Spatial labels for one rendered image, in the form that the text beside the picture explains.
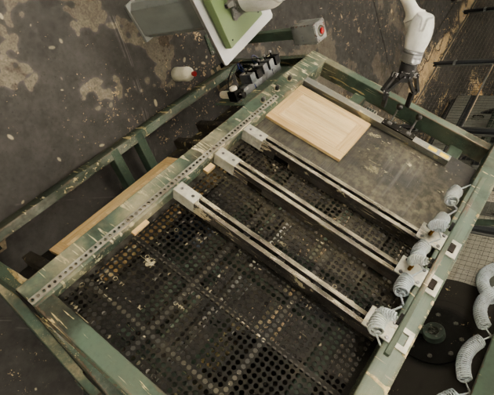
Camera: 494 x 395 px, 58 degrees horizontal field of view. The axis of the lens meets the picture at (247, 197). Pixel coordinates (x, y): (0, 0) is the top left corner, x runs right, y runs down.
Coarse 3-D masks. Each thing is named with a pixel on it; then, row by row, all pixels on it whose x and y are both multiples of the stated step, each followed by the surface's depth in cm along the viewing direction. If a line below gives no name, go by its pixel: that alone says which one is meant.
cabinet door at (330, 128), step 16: (288, 96) 262; (304, 96) 265; (320, 96) 266; (272, 112) 252; (288, 112) 255; (304, 112) 256; (320, 112) 258; (336, 112) 259; (288, 128) 246; (304, 128) 248; (320, 128) 250; (336, 128) 252; (352, 128) 253; (368, 128) 255; (320, 144) 242; (336, 144) 244; (352, 144) 245; (336, 160) 238
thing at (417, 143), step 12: (312, 84) 269; (324, 96) 268; (336, 96) 264; (348, 108) 262; (360, 108) 261; (372, 120) 257; (396, 132) 252; (408, 144) 252; (420, 144) 248; (432, 156) 247
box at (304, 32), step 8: (296, 24) 275; (304, 24) 270; (312, 24) 265; (320, 24) 269; (296, 32) 274; (304, 32) 271; (312, 32) 267; (296, 40) 278; (304, 40) 274; (312, 40) 271; (320, 40) 271
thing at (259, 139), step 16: (256, 144) 234; (272, 144) 233; (288, 160) 227; (304, 160) 226; (304, 176) 227; (320, 176) 221; (336, 192) 219; (352, 192) 218; (352, 208) 219; (368, 208) 213; (384, 208) 213; (384, 224) 212; (400, 224) 209; (448, 224) 193; (416, 240) 206; (432, 240) 201; (448, 256) 197
